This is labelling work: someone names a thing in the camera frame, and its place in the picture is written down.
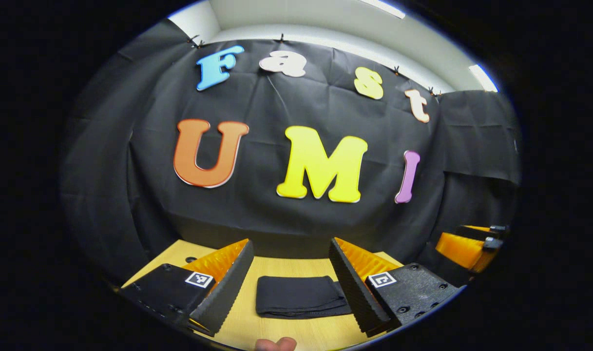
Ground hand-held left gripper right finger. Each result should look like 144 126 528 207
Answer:
328 237 461 338

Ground dark grey jeans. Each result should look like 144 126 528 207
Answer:
255 275 353 320

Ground row of black cloth clips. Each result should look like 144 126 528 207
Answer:
188 33 441 96

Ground ceiling light panel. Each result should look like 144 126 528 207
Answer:
359 0 407 20
469 63 499 93

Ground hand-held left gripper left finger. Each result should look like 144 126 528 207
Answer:
120 238 255 338

